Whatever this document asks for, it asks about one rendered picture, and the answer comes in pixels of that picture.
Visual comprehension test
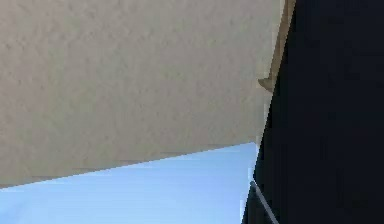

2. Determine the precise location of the tan narrow board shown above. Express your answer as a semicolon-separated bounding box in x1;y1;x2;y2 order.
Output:
257;0;297;94

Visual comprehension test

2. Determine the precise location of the large black cabinet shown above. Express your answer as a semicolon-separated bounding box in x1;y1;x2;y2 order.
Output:
240;0;384;224

